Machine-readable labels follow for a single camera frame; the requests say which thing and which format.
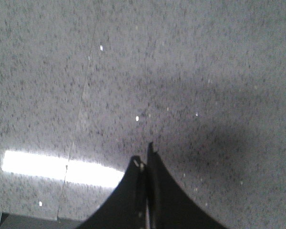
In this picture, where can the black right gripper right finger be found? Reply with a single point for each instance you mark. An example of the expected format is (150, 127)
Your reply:
(169, 206)

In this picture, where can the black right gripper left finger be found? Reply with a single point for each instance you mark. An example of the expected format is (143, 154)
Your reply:
(126, 207)

